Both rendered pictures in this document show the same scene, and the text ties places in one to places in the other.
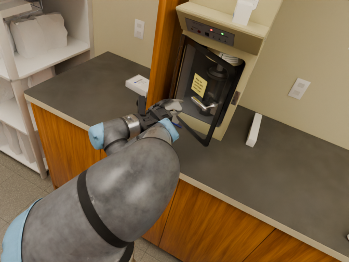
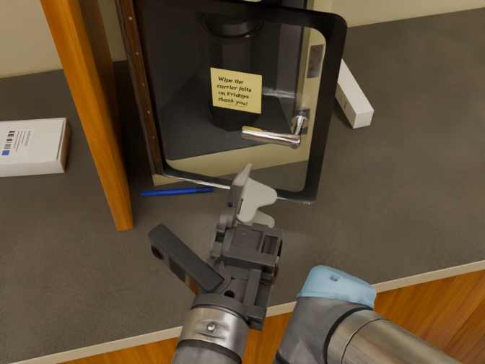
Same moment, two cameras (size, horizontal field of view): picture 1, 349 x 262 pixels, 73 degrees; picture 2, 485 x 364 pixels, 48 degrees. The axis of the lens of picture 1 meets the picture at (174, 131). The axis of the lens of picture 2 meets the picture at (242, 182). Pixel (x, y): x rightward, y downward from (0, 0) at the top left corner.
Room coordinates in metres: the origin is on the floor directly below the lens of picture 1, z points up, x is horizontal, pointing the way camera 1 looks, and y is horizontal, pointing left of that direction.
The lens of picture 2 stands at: (0.36, 0.24, 1.79)
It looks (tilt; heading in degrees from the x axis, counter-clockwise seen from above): 52 degrees down; 330
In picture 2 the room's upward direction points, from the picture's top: straight up
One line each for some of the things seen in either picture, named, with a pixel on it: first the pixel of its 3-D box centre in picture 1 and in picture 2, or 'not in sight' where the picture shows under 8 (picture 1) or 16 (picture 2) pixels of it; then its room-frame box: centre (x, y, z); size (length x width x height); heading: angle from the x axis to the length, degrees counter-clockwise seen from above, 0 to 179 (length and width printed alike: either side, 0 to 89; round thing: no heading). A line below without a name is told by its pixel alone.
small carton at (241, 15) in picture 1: (242, 12); not in sight; (0.89, -0.13, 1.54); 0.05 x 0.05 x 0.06; 89
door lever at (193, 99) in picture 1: (202, 103); (274, 129); (0.82, -0.08, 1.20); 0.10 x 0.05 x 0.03; 46
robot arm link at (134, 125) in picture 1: (130, 125); (214, 333); (0.58, 0.15, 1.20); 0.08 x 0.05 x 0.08; 46
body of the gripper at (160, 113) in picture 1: (152, 120); (238, 274); (0.64, 0.08, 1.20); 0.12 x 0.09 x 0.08; 136
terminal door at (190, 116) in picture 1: (195, 94); (232, 112); (0.89, -0.05, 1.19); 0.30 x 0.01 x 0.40; 46
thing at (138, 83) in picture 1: (142, 85); (26, 146); (1.22, 0.25, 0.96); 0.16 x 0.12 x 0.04; 65
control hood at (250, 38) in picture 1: (218, 30); not in sight; (0.91, -0.07, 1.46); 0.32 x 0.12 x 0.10; 73
